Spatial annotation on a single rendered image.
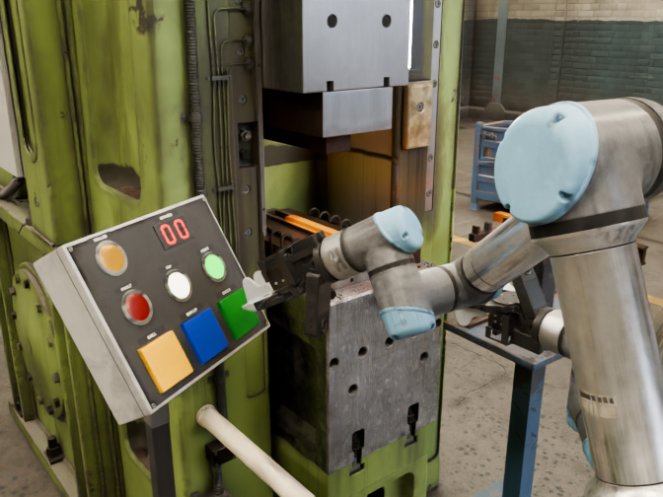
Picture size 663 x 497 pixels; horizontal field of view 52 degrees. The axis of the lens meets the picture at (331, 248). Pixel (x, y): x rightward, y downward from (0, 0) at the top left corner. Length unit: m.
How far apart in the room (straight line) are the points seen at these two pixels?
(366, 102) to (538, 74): 8.95
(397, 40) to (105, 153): 0.76
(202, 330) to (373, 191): 0.88
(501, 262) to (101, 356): 0.60
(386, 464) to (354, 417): 0.22
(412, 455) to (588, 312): 1.26
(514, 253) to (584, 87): 9.11
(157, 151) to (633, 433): 1.03
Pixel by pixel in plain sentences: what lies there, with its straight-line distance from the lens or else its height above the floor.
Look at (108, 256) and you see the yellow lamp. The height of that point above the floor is 1.17.
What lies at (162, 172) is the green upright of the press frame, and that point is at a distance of 1.44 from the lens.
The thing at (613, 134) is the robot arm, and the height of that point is 1.41.
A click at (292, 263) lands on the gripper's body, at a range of 1.12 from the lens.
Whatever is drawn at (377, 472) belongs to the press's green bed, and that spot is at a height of 0.40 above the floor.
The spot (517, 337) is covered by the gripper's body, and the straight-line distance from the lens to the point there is 1.33.
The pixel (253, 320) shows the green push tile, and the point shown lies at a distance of 1.25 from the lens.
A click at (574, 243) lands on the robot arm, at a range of 0.71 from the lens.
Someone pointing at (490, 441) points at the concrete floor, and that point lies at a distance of 2.73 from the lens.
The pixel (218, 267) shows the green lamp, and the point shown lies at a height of 1.09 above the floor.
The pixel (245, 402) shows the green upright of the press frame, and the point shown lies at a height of 0.61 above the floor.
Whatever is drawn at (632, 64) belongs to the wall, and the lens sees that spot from 9.72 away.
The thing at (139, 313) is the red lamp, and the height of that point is 1.08.
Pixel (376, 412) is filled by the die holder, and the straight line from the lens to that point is 1.74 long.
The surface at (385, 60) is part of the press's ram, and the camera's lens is 1.56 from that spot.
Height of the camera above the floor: 1.51
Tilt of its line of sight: 19 degrees down
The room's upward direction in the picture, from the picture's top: straight up
